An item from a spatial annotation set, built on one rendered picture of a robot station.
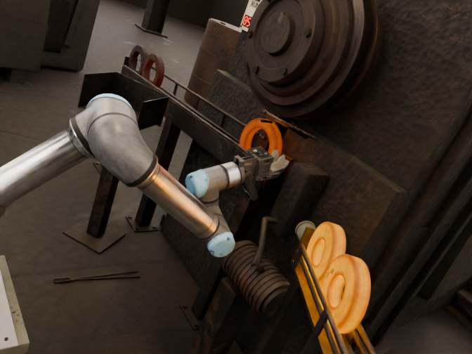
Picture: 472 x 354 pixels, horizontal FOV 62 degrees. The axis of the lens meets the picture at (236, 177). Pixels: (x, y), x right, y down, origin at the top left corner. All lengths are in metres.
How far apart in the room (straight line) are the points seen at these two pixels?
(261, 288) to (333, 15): 0.77
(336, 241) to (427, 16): 0.67
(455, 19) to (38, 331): 1.54
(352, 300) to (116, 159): 0.55
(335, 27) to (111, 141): 0.67
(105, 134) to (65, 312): 0.87
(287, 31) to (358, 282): 0.72
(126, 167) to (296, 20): 0.65
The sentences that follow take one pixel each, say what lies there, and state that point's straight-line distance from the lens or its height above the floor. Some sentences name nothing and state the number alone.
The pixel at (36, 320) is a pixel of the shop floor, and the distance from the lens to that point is 1.57.
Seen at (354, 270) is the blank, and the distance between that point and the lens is 0.82.
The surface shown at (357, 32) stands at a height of 1.20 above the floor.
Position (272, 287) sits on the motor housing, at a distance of 1.13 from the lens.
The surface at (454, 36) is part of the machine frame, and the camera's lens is 1.20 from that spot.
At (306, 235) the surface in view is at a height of 0.70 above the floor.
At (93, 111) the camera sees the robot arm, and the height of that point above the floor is 0.82.
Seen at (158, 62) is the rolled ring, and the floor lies 0.76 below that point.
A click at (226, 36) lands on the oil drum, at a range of 4.12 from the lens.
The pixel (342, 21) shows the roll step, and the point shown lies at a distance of 1.18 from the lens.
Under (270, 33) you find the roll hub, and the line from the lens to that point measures 1.25.
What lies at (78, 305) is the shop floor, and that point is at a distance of 1.63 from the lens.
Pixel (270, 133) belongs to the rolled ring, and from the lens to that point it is 1.33.
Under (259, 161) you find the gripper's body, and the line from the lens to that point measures 1.18.
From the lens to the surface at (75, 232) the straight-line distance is 1.94.
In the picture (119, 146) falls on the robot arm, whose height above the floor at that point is 0.81.
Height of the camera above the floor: 1.17
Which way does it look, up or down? 23 degrees down
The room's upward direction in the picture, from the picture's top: 22 degrees clockwise
